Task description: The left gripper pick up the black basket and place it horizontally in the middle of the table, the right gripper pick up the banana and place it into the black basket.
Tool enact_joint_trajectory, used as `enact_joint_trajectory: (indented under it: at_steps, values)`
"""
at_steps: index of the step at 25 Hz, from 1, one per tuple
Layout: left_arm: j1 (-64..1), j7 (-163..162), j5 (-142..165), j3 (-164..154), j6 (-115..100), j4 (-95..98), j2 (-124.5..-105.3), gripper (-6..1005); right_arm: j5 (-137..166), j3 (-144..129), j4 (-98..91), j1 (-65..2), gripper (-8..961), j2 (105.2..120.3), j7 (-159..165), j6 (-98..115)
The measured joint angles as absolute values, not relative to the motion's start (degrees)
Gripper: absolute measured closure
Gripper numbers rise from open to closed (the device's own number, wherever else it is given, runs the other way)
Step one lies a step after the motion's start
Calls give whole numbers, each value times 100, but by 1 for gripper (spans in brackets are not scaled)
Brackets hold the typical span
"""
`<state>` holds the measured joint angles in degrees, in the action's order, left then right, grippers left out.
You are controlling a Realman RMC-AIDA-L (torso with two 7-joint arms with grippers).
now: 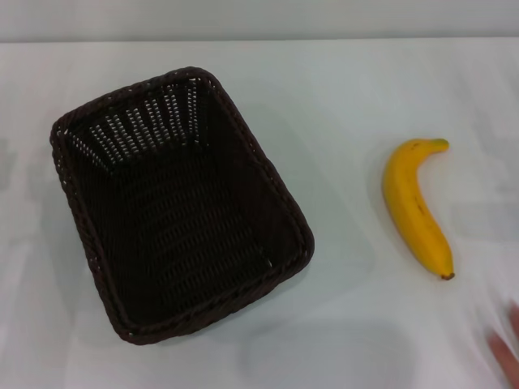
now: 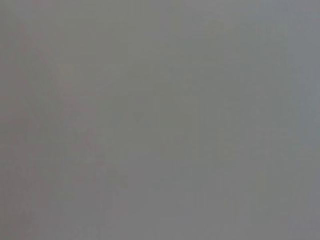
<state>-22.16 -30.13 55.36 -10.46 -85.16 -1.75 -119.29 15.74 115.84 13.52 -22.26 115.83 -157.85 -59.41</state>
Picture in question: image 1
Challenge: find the dark brown woven basket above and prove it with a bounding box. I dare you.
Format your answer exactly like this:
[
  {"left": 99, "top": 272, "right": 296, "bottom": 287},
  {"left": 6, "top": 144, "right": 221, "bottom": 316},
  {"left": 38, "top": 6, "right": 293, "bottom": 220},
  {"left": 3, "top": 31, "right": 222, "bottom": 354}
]
[{"left": 49, "top": 66, "right": 315, "bottom": 346}]

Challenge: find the yellow banana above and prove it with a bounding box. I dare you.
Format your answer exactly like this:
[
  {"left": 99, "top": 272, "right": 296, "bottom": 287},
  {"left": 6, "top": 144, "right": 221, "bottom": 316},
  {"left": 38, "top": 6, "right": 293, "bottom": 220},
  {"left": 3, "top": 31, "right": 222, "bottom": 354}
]
[{"left": 381, "top": 137, "right": 456, "bottom": 281}]

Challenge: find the blurred person hand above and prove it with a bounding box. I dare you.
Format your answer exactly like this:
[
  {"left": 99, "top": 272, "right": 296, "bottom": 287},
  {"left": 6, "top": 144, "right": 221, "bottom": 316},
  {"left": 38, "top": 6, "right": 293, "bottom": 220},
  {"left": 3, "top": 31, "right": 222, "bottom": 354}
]
[{"left": 487, "top": 301, "right": 519, "bottom": 389}]

